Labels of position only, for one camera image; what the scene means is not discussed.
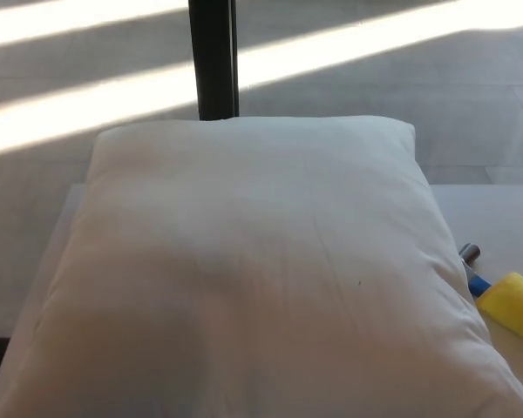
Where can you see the white pillow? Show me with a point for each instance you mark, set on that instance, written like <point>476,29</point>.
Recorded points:
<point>253,270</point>

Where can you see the black vertical post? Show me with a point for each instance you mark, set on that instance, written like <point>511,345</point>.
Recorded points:
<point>211,56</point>

